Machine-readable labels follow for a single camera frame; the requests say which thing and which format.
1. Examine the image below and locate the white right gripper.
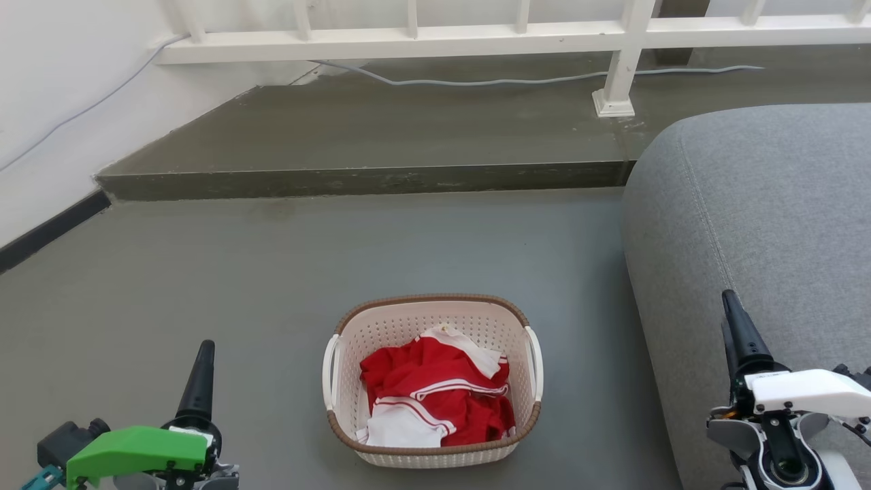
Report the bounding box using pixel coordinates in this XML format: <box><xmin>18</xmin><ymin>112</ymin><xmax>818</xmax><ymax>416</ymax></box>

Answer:
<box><xmin>721</xmin><ymin>290</ymin><xmax>871</xmax><ymax>418</ymax></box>

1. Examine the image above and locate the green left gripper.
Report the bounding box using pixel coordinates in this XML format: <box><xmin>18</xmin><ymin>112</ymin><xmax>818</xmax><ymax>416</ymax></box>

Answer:
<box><xmin>66</xmin><ymin>340</ymin><xmax>224</xmax><ymax>490</ymax></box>

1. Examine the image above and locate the white perforated laundry basket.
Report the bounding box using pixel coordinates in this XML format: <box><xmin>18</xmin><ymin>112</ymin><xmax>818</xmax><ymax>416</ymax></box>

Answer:
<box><xmin>322</xmin><ymin>294</ymin><xmax>544</xmax><ymax>469</ymax></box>

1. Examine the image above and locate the grey fabric sofa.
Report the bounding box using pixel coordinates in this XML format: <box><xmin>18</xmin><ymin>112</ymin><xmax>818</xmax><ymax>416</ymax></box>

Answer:
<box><xmin>623</xmin><ymin>103</ymin><xmax>871</xmax><ymax>490</ymax></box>

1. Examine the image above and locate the black baseboard strip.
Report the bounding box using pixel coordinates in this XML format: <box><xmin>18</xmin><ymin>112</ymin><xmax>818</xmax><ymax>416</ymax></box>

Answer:
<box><xmin>0</xmin><ymin>191</ymin><xmax>111</xmax><ymax>273</ymax></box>

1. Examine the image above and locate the red and white garment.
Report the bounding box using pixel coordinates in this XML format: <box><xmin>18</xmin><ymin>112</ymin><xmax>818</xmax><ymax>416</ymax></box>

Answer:
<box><xmin>356</xmin><ymin>325</ymin><xmax>516</xmax><ymax>448</ymax></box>

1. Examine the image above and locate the raised grey concrete step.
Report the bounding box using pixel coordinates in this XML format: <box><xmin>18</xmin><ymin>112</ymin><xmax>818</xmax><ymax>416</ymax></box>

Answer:
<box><xmin>95</xmin><ymin>48</ymin><xmax>871</xmax><ymax>201</ymax></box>

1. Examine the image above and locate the white wooden railing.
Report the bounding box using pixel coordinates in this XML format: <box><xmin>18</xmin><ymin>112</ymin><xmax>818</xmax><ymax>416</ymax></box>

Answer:
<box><xmin>153</xmin><ymin>0</ymin><xmax>871</xmax><ymax>118</ymax></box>

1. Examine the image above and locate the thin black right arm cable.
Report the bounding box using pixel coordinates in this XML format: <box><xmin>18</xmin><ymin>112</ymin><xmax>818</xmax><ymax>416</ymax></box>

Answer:
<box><xmin>834</xmin><ymin>416</ymin><xmax>871</xmax><ymax>448</ymax></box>

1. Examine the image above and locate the teal left camera plug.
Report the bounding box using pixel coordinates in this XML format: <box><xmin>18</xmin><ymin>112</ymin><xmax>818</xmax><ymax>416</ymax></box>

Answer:
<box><xmin>20</xmin><ymin>465</ymin><xmax>67</xmax><ymax>490</ymax></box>

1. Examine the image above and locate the light grey cable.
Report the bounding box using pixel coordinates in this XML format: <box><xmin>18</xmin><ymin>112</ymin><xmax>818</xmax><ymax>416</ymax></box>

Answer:
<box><xmin>0</xmin><ymin>34</ymin><xmax>766</xmax><ymax>174</ymax></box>

